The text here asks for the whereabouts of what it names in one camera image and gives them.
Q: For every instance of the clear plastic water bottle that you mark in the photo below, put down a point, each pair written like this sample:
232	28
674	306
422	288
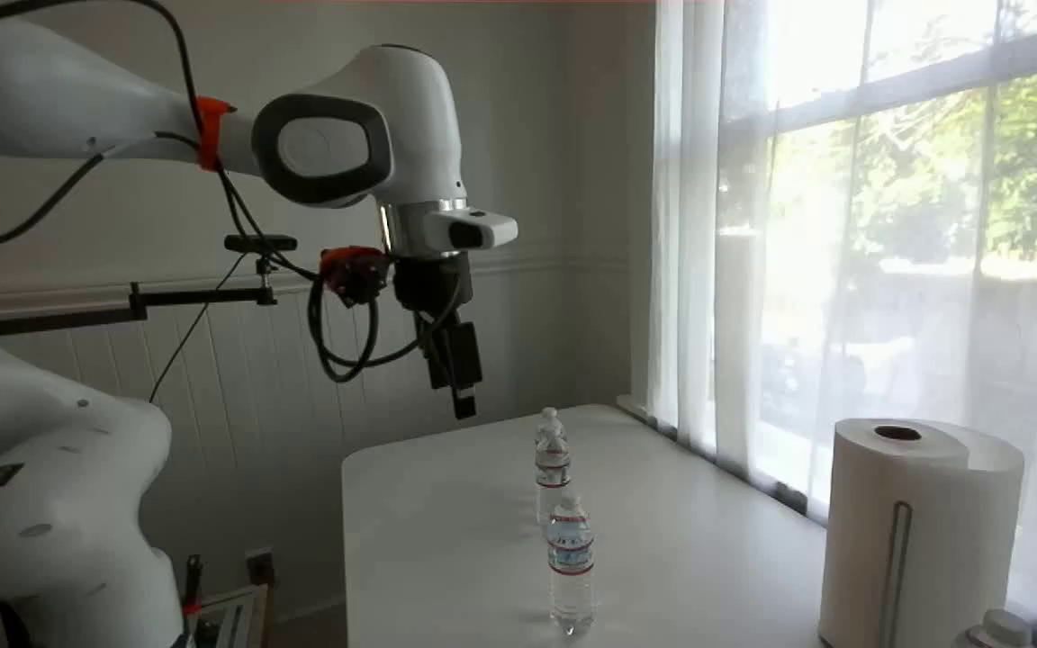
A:
547	419
552	474
570	564

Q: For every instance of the white framed window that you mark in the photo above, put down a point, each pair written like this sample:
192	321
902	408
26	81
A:
925	72

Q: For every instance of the metal paper towel holder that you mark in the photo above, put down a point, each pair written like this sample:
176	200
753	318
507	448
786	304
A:
896	579

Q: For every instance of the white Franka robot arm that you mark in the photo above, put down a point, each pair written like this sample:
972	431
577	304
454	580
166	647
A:
50	96

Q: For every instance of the black camera boom stand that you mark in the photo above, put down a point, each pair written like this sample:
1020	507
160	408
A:
62	315

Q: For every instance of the black stand pole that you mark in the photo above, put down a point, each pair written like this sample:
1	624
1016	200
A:
13	628

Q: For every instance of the white paper towel roll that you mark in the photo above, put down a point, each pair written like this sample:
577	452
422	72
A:
961	542

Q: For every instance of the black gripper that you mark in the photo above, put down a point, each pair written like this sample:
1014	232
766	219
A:
428	288

